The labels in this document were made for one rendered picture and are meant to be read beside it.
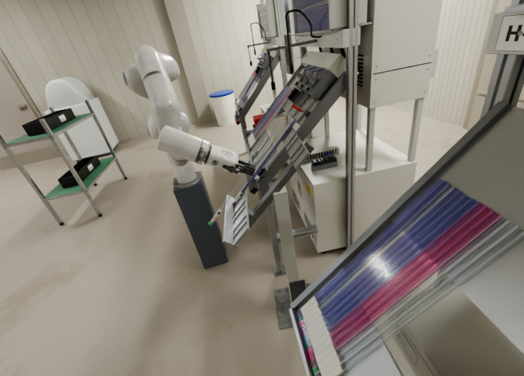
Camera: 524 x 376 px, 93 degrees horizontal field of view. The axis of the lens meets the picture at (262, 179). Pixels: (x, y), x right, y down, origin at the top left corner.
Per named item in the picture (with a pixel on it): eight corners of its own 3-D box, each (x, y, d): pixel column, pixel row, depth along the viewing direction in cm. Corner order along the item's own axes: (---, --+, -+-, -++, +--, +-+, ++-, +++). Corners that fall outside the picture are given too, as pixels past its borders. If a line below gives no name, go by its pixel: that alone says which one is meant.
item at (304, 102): (307, 132, 132) (300, 126, 130) (281, 105, 189) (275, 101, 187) (352, 78, 122) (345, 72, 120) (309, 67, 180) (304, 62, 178)
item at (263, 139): (262, 182, 142) (257, 179, 141) (249, 142, 200) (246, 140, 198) (283, 156, 137) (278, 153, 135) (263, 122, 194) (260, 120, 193)
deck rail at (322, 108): (265, 187, 142) (256, 182, 139) (264, 186, 144) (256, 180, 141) (354, 79, 121) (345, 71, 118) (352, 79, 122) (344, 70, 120)
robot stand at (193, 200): (204, 269, 186) (172, 191, 151) (203, 253, 201) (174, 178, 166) (228, 261, 188) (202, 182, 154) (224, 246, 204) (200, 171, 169)
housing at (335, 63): (348, 86, 124) (328, 68, 118) (314, 76, 167) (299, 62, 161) (359, 72, 122) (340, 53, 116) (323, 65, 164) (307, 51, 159)
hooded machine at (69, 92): (120, 143, 507) (86, 72, 440) (112, 154, 455) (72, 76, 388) (84, 152, 497) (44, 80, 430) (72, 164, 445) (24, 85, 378)
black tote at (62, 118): (47, 133, 242) (40, 121, 237) (28, 136, 241) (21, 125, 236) (76, 117, 292) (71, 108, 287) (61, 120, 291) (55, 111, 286)
